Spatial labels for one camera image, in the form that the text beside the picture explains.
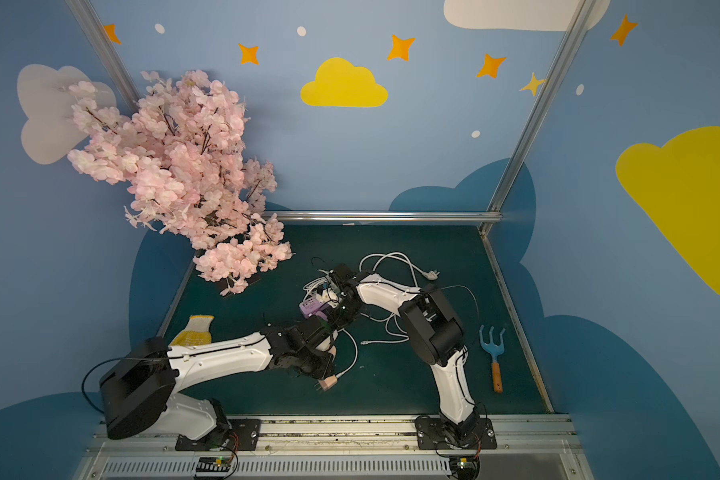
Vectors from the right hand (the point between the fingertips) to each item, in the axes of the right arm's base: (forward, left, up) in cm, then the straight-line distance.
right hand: (334, 325), depth 92 cm
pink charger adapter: (-17, 0, +1) cm, 17 cm away
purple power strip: (+6, +8, +1) cm, 11 cm away
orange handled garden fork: (-5, -49, -2) cm, 49 cm away
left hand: (-13, -2, +2) cm, 14 cm away
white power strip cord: (+25, -27, -2) cm, 37 cm away
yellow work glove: (-4, +43, -1) cm, 44 cm away
